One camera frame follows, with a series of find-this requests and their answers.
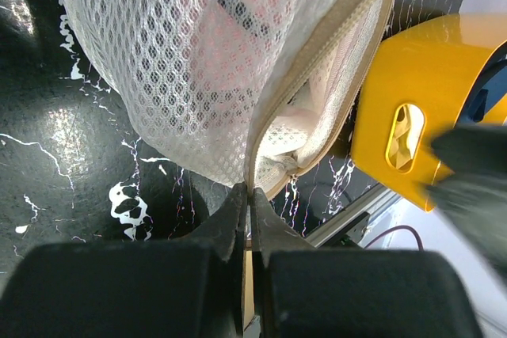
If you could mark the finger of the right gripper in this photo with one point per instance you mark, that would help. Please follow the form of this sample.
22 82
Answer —
473 197

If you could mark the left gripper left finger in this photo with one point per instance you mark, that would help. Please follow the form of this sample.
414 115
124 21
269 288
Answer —
223 236

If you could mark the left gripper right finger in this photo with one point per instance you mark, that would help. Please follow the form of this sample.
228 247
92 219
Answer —
270 234

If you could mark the white cloth in basket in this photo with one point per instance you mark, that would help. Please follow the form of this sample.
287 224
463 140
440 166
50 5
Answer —
405 136

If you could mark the navy blue garment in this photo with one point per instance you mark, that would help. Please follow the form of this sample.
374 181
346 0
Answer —
488 89

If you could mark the yellow plastic basket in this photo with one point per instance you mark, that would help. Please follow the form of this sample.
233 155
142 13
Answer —
433 66

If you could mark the black marble pattern mat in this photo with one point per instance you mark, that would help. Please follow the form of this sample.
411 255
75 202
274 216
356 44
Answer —
74 169

